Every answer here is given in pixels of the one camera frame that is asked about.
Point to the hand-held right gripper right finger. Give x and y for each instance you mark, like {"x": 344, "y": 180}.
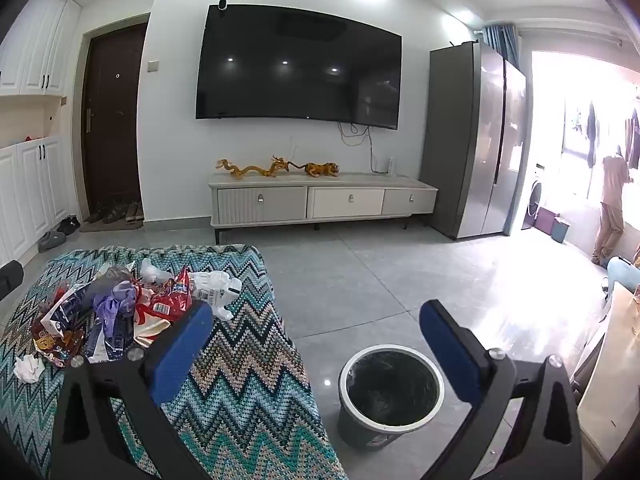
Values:
{"x": 450, "y": 355}

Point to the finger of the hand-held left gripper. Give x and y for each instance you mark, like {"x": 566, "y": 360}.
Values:
{"x": 10, "y": 277}

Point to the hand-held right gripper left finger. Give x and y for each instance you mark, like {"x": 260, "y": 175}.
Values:
{"x": 182, "y": 345}

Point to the red and white plastic bag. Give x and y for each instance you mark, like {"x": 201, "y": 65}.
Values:
{"x": 167, "y": 305}

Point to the grey round trash bin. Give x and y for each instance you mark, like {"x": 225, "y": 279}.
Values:
{"x": 390, "y": 390}

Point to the purple plastic bag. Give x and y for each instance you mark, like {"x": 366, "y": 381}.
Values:
{"x": 117, "y": 302}

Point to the grey slipper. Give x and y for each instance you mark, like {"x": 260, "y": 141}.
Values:
{"x": 51, "y": 241}

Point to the zigzag knitted blanket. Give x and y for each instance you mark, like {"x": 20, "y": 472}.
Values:
{"x": 240, "y": 360}

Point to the blue and white carton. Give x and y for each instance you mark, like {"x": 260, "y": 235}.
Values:
{"x": 65, "y": 310}

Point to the white printed plastic bag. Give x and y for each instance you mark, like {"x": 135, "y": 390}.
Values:
{"x": 215, "y": 287}

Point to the white and blue printed packet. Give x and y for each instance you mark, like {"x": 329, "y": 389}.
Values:
{"x": 112, "y": 345}

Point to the black sneaker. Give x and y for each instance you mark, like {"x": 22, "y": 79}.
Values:
{"x": 64, "y": 226}
{"x": 75, "y": 221}

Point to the crumpled white tissue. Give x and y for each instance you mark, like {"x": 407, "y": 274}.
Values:
{"x": 27, "y": 367}
{"x": 151, "y": 270}

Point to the white lower cabinet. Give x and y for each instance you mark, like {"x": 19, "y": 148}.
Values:
{"x": 30, "y": 190}

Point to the white cabinet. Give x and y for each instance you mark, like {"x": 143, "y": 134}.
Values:
{"x": 30, "y": 190}
{"x": 40, "y": 45}

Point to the dark brown shoe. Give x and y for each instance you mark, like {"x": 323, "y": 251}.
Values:
{"x": 95, "y": 215}
{"x": 114, "y": 213}

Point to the brown doormat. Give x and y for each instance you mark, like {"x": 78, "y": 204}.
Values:
{"x": 110, "y": 225}

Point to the tan shoe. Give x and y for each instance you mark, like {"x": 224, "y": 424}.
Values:
{"x": 138, "y": 210}
{"x": 129, "y": 211}

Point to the white table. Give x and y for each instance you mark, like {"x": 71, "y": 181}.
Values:
{"x": 607, "y": 360}

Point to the purple bucket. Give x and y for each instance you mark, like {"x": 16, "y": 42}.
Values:
{"x": 546, "y": 220}

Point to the teal bucket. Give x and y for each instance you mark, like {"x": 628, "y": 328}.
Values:
{"x": 561, "y": 230}

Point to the washing machine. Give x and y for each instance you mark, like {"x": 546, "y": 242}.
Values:
{"x": 535, "y": 195}

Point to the grey television stand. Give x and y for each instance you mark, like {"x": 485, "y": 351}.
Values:
{"x": 345, "y": 202}

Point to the dark brown door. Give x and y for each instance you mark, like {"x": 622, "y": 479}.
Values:
{"x": 115, "y": 125}

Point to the light blue chair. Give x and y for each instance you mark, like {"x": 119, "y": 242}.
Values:
{"x": 622, "y": 272}

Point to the white power strip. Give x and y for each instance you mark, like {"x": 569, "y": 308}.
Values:
{"x": 390, "y": 164}

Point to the golden dragon figurine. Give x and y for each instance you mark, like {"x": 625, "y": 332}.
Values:
{"x": 276, "y": 166}

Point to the grey steel refrigerator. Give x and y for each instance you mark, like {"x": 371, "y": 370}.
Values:
{"x": 485, "y": 150}

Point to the golden tiger figurine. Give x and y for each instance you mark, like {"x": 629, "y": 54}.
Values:
{"x": 320, "y": 170}

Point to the white upper cabinet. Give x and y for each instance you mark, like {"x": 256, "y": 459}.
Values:
{"x": 40, "y": 45}

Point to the dark hanging garment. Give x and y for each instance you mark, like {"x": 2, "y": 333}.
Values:
{"x": 591, "y": 135}

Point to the blue curtain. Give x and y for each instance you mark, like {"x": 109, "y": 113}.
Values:
{"x": 502, "y": 42}

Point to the beige light switch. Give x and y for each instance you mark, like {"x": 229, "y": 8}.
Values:
{"x": 153, "y": 65}

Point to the black wall television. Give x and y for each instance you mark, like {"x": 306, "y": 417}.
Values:
{"x": 300, "y": 65}

